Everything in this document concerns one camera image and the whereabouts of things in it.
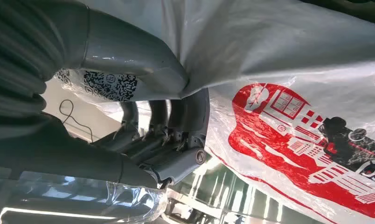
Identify thin black cable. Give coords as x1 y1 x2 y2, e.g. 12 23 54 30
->
59 98 94 143

